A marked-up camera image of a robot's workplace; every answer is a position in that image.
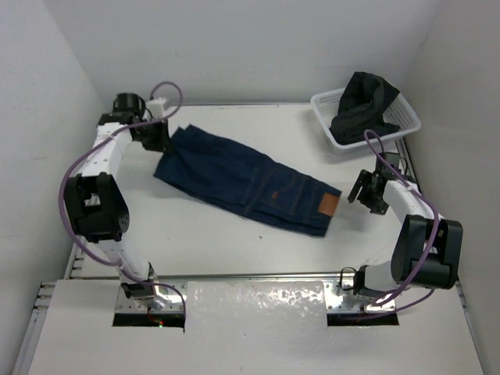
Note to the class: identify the white plastic basket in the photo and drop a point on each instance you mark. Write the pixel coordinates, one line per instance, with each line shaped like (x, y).
(325, 107)

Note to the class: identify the aluminium table frame rail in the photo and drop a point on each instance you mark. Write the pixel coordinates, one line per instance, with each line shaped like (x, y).
(105, 133)

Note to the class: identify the black trousers in basket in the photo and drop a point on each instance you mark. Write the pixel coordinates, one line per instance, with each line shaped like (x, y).
(362, 105)

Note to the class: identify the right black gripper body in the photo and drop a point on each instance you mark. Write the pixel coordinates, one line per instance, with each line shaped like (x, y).
(362, 192)

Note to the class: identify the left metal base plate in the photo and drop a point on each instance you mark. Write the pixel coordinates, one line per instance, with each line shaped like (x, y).
(164, 301)

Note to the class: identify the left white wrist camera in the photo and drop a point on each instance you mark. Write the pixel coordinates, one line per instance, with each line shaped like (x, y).
(158, 107)

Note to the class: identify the metal base plate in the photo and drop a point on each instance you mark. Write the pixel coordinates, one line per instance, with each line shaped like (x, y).
(164, 301)
(340, 301)

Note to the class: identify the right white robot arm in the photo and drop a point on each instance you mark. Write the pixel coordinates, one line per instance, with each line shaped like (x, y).
(428, 248)

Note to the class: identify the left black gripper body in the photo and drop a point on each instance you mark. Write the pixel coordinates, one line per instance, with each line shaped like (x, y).
(153, 135)

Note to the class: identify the dark blue denim trousers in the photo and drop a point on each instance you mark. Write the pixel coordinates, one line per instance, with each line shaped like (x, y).
(234, 177)

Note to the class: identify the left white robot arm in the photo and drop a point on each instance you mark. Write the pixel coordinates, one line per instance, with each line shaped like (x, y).
(95, 206)

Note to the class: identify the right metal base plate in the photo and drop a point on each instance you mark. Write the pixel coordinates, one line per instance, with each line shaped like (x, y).
(340, 301)

